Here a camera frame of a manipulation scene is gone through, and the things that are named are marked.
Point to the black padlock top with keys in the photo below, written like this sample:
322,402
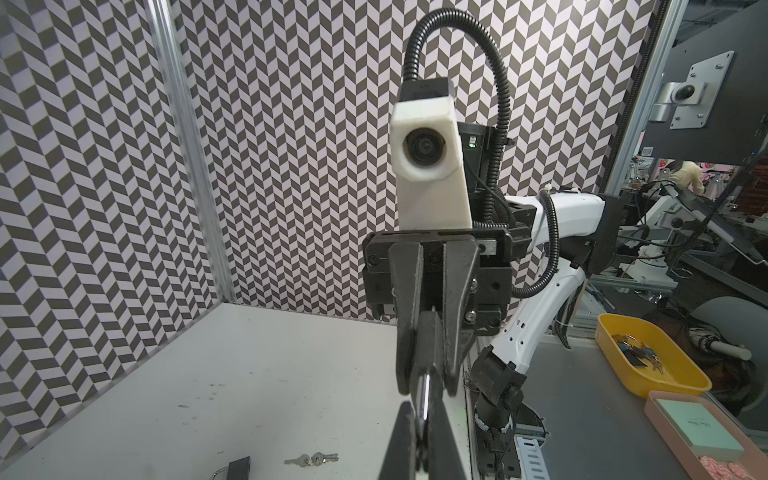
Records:
426,378

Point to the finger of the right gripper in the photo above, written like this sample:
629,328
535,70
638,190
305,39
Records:
406,272
459,268

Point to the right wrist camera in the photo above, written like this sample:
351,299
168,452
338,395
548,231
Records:
427,158

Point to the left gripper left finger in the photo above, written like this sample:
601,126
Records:
401,455

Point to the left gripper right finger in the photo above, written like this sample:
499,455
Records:
443,459

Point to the silver key set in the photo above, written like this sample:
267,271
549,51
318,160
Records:
316,459

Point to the black monitor with mount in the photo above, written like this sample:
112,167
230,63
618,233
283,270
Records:
712,105

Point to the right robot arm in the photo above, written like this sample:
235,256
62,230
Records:
571,235

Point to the yellow plastic tray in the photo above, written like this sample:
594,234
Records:
646,359

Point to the pink box with card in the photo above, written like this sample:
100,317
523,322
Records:
704,440

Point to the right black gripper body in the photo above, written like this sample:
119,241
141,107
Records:
491,290

